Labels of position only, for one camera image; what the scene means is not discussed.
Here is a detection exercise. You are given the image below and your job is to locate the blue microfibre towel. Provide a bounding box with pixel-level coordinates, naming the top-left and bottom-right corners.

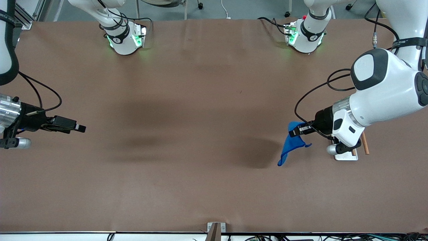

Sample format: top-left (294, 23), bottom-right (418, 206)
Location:
top-left (277, 121), bottom-right (312, 167)

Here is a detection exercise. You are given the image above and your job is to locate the white rack base plate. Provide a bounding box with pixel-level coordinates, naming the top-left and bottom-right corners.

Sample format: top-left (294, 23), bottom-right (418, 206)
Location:
top-left (334, 152), bottom-right (358, 161)

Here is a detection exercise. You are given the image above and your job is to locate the aluminium frame profile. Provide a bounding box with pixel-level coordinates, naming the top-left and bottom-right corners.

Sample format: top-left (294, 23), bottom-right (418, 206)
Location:
top-left (15, 0), bottom-right (50, 30)

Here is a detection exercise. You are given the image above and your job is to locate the black left base cable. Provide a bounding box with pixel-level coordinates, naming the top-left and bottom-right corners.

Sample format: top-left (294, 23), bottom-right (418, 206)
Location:
top-left (257, 17), bottom-right (289, 36)

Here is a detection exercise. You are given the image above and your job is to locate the black base cable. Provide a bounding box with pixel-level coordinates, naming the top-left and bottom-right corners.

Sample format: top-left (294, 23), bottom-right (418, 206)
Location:
top-left (257, 17), bottom-right (289, 36)
top-left (119, 13), bottom-right (153, 24)

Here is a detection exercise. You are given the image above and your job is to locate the black right base cable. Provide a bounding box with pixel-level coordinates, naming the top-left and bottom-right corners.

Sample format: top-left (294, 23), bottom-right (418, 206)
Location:
top-left (119, 13), bottom-right (153, 24)

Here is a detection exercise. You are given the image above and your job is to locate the white hanging cable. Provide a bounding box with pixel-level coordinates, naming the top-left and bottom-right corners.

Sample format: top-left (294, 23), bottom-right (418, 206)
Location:
top-left (221, 0), bottom-right (232, 19)

